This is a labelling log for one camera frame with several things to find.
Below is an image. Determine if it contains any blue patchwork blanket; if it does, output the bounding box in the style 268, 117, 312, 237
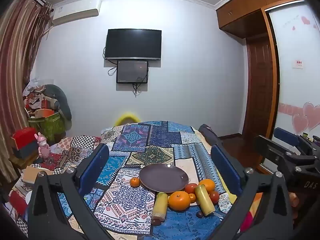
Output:
56, 120, 234, 240

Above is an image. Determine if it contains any striped red beige curtain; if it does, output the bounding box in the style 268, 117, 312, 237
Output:
0, 0, 52, 183

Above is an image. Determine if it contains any yellow object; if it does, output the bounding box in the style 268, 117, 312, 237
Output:
114, 112, 139, 126

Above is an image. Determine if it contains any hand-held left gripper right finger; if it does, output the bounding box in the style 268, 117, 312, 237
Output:
211, 144, 294, 240

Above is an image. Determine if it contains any dark grey box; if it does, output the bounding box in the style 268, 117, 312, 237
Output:
12, 140, 40, 159

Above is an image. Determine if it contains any dark bag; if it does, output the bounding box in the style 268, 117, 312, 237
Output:
199, 124, 223, 146

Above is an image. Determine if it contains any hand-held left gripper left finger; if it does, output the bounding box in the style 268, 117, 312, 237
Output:
26, 144, 112, 240

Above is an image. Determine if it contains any black wall television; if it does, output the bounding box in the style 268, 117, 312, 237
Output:
104, 29, 162, 61

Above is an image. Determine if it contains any pink toy figure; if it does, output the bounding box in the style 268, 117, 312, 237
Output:
34, 132, 52, 162

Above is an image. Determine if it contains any cardboard box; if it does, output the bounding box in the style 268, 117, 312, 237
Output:
21, 166, 54, 185

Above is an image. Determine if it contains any wooden wardrobe cabinet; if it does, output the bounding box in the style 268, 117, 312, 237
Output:
216, 0, 303, 40

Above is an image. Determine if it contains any person's right hand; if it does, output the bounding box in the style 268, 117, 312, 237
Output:
288, 191, 300, 207

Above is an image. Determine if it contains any grey curved cushion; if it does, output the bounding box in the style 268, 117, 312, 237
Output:
45, 84, 73, 121

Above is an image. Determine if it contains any black monitor cable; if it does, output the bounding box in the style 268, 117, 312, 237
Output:
132, 75, 148, 97

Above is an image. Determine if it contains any black television cable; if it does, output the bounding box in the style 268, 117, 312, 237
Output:
102, 46, 118, 76

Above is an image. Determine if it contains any dark wooden door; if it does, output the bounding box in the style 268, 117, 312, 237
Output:
246, 39, 275, 138

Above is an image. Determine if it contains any pile of paper clutter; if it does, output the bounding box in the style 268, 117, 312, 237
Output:
22, 79, 60, 117

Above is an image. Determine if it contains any yellow corn cob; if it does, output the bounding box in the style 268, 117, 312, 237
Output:
151, 192, 168, 222
195, 184, 216, 216

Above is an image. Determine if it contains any large orange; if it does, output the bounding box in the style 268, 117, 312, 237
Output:
168, 191, 191, 211

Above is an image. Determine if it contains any dark purple plate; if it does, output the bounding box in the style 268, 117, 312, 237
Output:
139, 164, 190, 193

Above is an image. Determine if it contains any white air conditioner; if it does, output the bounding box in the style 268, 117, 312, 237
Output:
51, 0, 102, 26

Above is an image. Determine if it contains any orange yellow fleece blanket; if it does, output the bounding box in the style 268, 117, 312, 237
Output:
220, 175, 264, 233

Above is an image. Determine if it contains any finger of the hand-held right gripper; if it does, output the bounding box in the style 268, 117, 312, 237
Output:
273, 127, 301, 147
254, 134, 317, 171

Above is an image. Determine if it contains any green patterned box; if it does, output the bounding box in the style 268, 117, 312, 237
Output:
28, 111, 67, 142

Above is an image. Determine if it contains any red box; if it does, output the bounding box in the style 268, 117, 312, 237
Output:
11, 127, 38, 147

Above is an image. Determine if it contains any orange box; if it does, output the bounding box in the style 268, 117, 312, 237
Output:
34, 108, 55, 118

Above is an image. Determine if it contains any medium orange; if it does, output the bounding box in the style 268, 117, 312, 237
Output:
199, 179, 216, 192

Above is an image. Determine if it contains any small black wall monitor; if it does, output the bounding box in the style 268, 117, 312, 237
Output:
116, 60, 149, 84

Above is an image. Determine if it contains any checkered floral quilt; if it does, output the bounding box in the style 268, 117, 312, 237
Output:
10, 135, 102, 233

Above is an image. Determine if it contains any frosted sliding door with hearts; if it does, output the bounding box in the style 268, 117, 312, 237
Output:
269, 0, 320, 142

